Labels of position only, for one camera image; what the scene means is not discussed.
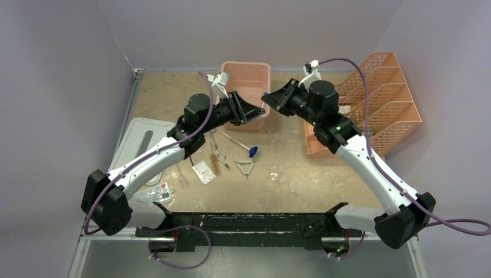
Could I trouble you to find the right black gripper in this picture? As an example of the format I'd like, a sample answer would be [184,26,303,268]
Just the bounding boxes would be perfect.
[262,79,321,126]

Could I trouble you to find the aluminium frame rail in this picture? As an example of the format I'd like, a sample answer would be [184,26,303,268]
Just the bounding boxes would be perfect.
[78,213,419,243]

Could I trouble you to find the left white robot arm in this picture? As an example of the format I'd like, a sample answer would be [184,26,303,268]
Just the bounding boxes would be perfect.
[81,91,265,236]

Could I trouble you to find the clear glass beaker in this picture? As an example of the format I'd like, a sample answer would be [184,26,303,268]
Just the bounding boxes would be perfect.
[268,164,283,182]

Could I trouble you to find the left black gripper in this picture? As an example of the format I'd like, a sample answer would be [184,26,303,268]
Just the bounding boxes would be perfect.
[199,91,264,135]

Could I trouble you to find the white plastic bin lid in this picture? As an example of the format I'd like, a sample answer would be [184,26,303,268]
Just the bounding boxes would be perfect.
[109,118,175,171]

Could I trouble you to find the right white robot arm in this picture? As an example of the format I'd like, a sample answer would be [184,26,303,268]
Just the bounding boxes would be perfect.
[261,79,436,249]

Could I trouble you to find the small white packet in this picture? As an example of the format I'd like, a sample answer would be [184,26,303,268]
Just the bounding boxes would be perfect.
[192,160,217,185]

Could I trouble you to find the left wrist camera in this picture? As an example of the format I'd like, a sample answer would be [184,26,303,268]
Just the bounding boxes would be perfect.
[207,71,229,99]

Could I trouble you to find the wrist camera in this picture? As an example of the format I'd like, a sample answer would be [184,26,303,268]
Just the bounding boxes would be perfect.
[301,60,321,89]
[207,71,229,99]

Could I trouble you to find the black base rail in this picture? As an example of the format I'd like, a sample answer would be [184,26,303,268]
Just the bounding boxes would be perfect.
[135,202,363,253]

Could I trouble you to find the pink plastic bin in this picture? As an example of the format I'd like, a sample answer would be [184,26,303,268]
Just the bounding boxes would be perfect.
[221,61,271,131]

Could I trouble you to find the metal crucible tongs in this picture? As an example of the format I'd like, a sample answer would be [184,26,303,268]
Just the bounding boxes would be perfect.
[207,131,229,169]

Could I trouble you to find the brown test tube brush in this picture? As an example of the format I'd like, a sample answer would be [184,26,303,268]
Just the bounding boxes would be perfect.
[210,153,220,175]

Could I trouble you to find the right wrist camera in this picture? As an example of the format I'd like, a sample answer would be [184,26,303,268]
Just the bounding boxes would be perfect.
[301,60,321,89]

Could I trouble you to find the blister pack with label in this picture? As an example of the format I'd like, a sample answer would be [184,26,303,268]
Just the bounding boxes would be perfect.
[130,182,174,204]

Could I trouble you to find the white clay triangle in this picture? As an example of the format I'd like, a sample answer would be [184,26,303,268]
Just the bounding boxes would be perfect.
[235,160,255,179]

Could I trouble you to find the orange mesh file organizer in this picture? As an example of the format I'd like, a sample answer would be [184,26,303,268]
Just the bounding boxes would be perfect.
[301,52,423,159]

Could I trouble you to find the spatula with blue clip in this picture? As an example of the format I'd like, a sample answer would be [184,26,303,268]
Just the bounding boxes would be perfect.
[222,132,258,158]

